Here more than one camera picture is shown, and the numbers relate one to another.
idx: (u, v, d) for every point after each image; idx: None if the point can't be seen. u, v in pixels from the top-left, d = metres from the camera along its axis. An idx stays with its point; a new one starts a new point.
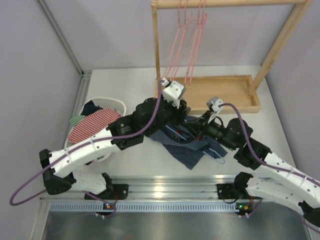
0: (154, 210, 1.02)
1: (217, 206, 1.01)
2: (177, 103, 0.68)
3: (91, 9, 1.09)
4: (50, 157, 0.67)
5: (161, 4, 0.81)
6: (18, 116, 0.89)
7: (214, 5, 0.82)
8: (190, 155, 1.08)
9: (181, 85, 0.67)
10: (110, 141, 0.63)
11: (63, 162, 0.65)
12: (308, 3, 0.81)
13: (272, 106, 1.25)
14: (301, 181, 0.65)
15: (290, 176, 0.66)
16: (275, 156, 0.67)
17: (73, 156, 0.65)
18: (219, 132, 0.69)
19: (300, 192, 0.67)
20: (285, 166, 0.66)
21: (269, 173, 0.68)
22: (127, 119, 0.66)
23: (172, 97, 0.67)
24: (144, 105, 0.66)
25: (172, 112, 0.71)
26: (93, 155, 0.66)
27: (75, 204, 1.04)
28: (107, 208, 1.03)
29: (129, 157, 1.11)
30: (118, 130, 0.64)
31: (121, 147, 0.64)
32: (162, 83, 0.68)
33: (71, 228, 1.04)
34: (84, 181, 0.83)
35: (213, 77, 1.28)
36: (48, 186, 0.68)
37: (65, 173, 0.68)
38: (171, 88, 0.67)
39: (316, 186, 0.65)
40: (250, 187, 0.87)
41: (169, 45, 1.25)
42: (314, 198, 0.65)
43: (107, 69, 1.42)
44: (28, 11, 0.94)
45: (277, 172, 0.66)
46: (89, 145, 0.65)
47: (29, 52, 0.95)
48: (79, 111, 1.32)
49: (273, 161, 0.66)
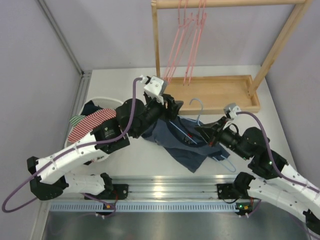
0: (155, 210, 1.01)
1: (217, 206, 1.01)
2: (161, 100, 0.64)
3: (91, 9, 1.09)
4: (37, 165, 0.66)
5: (160, 4, 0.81)
6: (18, 116, 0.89)
7: (214, 5, 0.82)
8: (193, 158, 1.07)
9: (161, 80, 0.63)
10: (94, 146, 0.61)
11: (49, 170, 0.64)
12: (308, 3, 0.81)
13: (272, 106, 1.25)
14: (315, 196, 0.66)
15: (306, 190, 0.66)
16: (292, 169, 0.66)
17: (59, 163, 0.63)
18: (233, 140, 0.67)
19: (311, 205, 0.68)
20: (301, 179, 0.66)
21: (283, 184, 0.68)
22: (111, 122, 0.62)
23: (153, 94, 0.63)
24: (123, 107, 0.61)
25: (159, 109, 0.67)
26: (79, 160, 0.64)
27: (75, 204, 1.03)
28: (107, 208, 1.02)
29: (129, 157, 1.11)
30: (102, 134, 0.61)
31: (107, 151, 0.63)
32: (140, 81, 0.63)
33: (71, 227, 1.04)
34: (78, 184, 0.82)
35: (213, 77, 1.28)
36: (37, 193, 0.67)
37: (53, 179, 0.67)
38: (150, 85, 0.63)
39: None
40: (253, 190, 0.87)
41: (169, 45, 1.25)
42: None
43: (107, 69, 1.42)
44: (28, 11, 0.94)
45: (293, 185, 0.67)
46: (73, 151, 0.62)
47: (29, 53, 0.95)
48: (79, 111, 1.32)
49: (291, 175, 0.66)
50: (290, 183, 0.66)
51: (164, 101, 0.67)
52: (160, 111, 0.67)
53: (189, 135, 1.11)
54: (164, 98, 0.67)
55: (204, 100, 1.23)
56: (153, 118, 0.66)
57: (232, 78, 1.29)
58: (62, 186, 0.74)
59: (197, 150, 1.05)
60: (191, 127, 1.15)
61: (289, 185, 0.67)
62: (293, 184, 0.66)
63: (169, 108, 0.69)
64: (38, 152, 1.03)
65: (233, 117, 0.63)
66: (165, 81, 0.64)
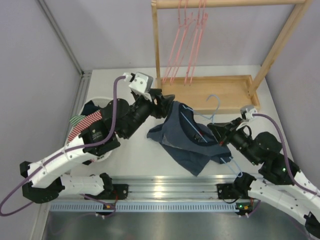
0: (154, 210, 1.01)
1: (217, 206, 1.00)
2: (148, 97, 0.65)
3: (91, 9, 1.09)
4: (29, 170, 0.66)
5: (161, 4, 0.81)
6: (18, 116, 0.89)
7: (214, 5, 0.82)
8: (195, 161, 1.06)
9: (145, 76, 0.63)
10: (82, 150, 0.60)
11: (39, 174, 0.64)
12: (308, 3, 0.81)
13: (272, 106, 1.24)
14: None
15: (314, 197, 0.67)
16: (303, 176, 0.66)
17: (49, 168, 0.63)
18: (244, 142, 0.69)
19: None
20: (311, 187, 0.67)
21: (294, 191, 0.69)
22: (99, 124, 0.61)
23: (138, 91, 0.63)
24: (106, 109, 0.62)
25: (148, 107, 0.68)
26: (70, 164, 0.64)
27: (75, 204, 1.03)
28: (107, 208, 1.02)
29: (129, 157, 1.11)
30: (90, 137, 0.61)
31: (96, 153, 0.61)
32: (124, 78, 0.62)
33: (71, 227, 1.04)
34: (74, 186, 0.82)
35: (213, 77, 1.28)
36: (32, 198, 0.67)
37: (46, 184, 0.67)
38: (135, 82, 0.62)
39: None
40: (254, 191, 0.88)
41: (169, 45, 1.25)
42: None
43: (107, 69, 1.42)
44: (28, 11, 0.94)
45: (303, 192, 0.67)
46: (62, 155, 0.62)
47: (29, 53, 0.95)
48: (79, 111, 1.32)
49: (301, 182, 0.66)
50: (301, 190, 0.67)
51: (153, 97, 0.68)
52: (149, 108, 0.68)
53: (200, 132, 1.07)
54: (152, 95, 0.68)
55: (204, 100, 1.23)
56: (142, 116, 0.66)
57: (232, 78, 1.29)
58: (58, 188, 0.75)
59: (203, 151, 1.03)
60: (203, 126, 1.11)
61: (298, 191, 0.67)
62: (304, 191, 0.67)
63: (158, 104, 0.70)
64: (38, 152, 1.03)
65: (249, 118, 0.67)
66: (150, 77, 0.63)
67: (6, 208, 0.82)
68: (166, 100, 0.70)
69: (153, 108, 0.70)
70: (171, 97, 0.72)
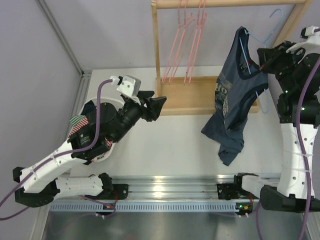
0: (155, 210, 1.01)
1: (216, 206, 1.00)
2: (137, 101, 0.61)
3: (92, 10, 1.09)
4: (21, 176, 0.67)
5: (160, 4, 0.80)
6: (18, 117, 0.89)
7: (214, 4, 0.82)
8: (211, 132, 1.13)
9: (133, 80, 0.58)
10: (70, 155, 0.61)
11: (30, 180, 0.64)
12: (308, 3, 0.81)
13: (272, 106, 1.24)
14: (298, 169, 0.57)
15: (299, 157, 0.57)
16: (307, 144, 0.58)
17: (39, 173, 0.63)
18: (284, 67, 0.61)
19: (286, 172, 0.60)
20: (306, 147, 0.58)
21: (285, 134, 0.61)
22: (86, 128, 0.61)
23: (127, 95, 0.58)
24: (92, 113, 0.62)
25: (137, 110, 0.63)
26: (60, 169, 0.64)
27: (75, 204, 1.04)
28: (107, 208, 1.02)
29: (129, 157, 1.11)
30: (78, 141, 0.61)
31: (86, 158, 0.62)
32: (110, 82, 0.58)
33: (70, 228, 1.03)
34: (71, 188, 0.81)
35: (213, 77, 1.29)
36: (25, 203, 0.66)
37: (39, 189, 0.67)
38: (122, 86, 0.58)
39: (303, 184, 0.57)
40: (244, 176, 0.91)
41: (169, 45, 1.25)
42: (289, 183, 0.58)
43: (108, 69, 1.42)
44: (28, 11, 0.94)
45: (295, 141, 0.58)
46: (52, 161, 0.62)
47: (30, 53, 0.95)
48: (79, 110, 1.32)
49: (303, 134, 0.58)
50: (293, 124, 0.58)
51: (142, 101, 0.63)
52: (139, 112, 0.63)
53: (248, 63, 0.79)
54: (141, 98, 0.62)
55: (203, 101, 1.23)
56: (131, 119, 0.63)
57: None
58: (53, 192, 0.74)
59: (234, 94, 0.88)
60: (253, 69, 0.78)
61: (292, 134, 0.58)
62: (295, 142, 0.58)
63: (148, 108, 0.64)
64: (38, 152, 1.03)
65: (311, 36, 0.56)
66: (138, 80, 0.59)
67: (6, 208, 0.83)
68: (157, 102, 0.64)
69: (143, 110, 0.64)
70: (161, 99, 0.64)
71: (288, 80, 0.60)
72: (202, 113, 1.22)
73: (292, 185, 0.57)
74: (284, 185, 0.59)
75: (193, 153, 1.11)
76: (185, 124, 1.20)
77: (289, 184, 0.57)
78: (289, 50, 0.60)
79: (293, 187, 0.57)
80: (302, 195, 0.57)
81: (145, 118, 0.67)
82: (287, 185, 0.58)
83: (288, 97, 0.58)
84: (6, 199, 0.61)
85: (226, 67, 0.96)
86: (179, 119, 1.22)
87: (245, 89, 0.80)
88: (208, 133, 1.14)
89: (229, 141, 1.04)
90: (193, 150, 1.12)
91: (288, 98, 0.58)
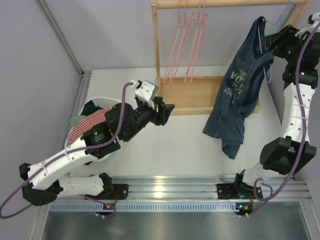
0: (155, 210, 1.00)
1: (217, 206, 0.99)
2: (152, 105, 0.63)
3: (92, 9, 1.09)
4: (29, 172, 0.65)
5: (161, 4, 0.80)
6: (18, 116, 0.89)
7: (214, 5, 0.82)
8: (212, 127, 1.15)
9: (152, 86, 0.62)
10: (84, 151, 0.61)
11: (40, 176, 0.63)
12: (308, 3, 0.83)
13: (272, 106, 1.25)
14: (295, 115, 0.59)
15: (296, 107, 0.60)
16: (304, 99, 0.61)
17: (50, 169, 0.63)
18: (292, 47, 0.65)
19: (284, 122, 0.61)
20: (304, 101, 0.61)
21: (288, 93, 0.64)
22: (100, 126, 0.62)
23: (144, 99, 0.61)
24: (111, 111, 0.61)
25: (149, 113, 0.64)
26: (71, 165, 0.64)
27: (75, 204, 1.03)
28: (107, 208, 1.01)
29: (130, 157, 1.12)
30: (92, 138, 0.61)
31: (98, 155, 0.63)
32: (131, 84, 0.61)
33: (71, 227, 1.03)
34: (73, 187, 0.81)
35: (213, 77, 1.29)
36: (29, 199, 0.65)
37: (45, 186, 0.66)
38: (141, 90, 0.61)
39: (300, 130, 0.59)
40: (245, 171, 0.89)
41: (169, 45, 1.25)
42: (286, 128, 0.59)
43: (108, 69, 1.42)
44: (28, 11, 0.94)
45: (294, 96, 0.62)
46: (64, 156, 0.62)
47: (29, 53, 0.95)
48: (79, 110, 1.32)
49: (301, 90, 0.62)
50: (293, 83, 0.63)
51: (155, 105, 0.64)
52: (150, 115, 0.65)
53: (262, 45, 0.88)
54: (156, 102, 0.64)
55: (203, 101, 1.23)
56: (143, 121, 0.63)
57: None
58: (56, 190, 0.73)
59: (248, 74, 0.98)
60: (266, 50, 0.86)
61: (291, 90, 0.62)
62: (295, 97, 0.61)
63: (159, 112, 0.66)
64: (38, 152, 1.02)
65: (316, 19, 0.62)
66: (156, 86, 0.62)
67: (6, 208, 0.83)
68: (168, 107, 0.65)
69: (154, 114, 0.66)
70: (171, 106, 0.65)
71: (295, 57, 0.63)
72: (201, 113, 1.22)
73: (290, 129, 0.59)
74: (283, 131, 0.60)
75: (193, 153, 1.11)
76: (186, 124, 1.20)
77: (286, 129, 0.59)
78: (297, 34, 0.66)
79: (290, 131, 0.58)
80: (297, 139, 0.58)
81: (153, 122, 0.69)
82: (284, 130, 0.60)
83: (291, 65, 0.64)
84: (13, 195, 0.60)
85: (243, 54, 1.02)
86: (179, 119, 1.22)
87: (257, 65, 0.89)
88: (210, 132, 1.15)
89: (231, 134, 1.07)
90: (193, 150, 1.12)
91: (291, 66, 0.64)
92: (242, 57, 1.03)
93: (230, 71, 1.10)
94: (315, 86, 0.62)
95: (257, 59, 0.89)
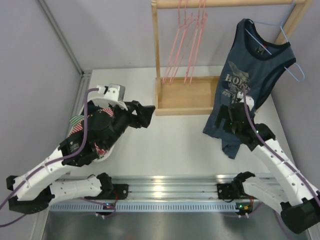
0: (155, 210, 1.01)
1: (217, 206, 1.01)
2: (123, 105, 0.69)
3: (92, 9, 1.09)
4: (14, 184, 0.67)
5: (160, 4, 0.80)
6: (18, 116, 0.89)
7: (214, 5, 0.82)
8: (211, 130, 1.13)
9: (116, 87, 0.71)
10: (60, 163, 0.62)
11: (23, 189, 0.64)
12: (308, 3, 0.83)
13: (272, 106, 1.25)
14: (289, 173, 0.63)
15: (282, 165, 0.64)
16: (282, 154, 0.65)
17: (32, 181, 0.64)
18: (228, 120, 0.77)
19: (285, 185, 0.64)
20: (282, 155, 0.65)
21: (263, 157, 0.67)
22: (76, 135, 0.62)
23: (114, 100, 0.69)
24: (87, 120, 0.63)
25: (127, 116, 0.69)
26: (53, 176, 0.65)
27: (75, 204, 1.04)
28: (107, 208, 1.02)
29: (129, 157, 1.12)
30: (68, 148, 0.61)
31: (76, 164, 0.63)
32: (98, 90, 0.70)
33: (71, 227, 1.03)
34: (66, 192, 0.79)
35: (213, 77, 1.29)
36: (19, 210, 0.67)
37: (32, 196, 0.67)
38: (108, 92, 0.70)
39: (304, 184, 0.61)
40: (246, 183, 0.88)
41: (170, 45, 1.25)
42: (295, 192, 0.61)
43: (107, 69, 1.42)
44: (28, 11, 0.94)
45: (271, 157, 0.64)
46: (43, 169, 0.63)
47: (29, 53, 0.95)
48: (78, 110, 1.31)
49: (273, 146, 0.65)
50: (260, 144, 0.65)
51: (132, 107, 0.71)
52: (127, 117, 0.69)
53: (264, 45, 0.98)
54: (129, 104, 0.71)
55: (202, 102, 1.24)
56: (121, 125, 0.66)
57: None
58: (47, 199, 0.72)
59: (253, 76, 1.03)
60: (271, 48, 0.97)
61: (265, 152, 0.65)
62: (271, 155, 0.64)
63: (139, 114, 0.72)
64: (38, 151, 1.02)
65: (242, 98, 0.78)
66: (120, 87, 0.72)
67: (6, 208, 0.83)
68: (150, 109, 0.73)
69: (132, 116, 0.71)
70: (151, 107, 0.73)
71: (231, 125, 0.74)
72: (201, 113, 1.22)
73: (298, 192, 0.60)
74: (292, 195, 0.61)
75: (193, 153, 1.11)
76: (186, 123, 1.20)
77: (295, 192, 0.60)
78: None
79: (299, 192, 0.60)
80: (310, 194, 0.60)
81: (132, 125, 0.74)
82: (293, 194, 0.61)
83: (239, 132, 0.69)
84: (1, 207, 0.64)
85: (235, 56, 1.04)
86: (179, 119, 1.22)
87: (269, 66, 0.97)
88: (210, 132, 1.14)
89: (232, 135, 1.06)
90: (193, 150, 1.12)
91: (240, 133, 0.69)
92: (234, 59, 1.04)
93: (224, 74, 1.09)
94: (273, 136, 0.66)
95: (264, 61, 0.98)
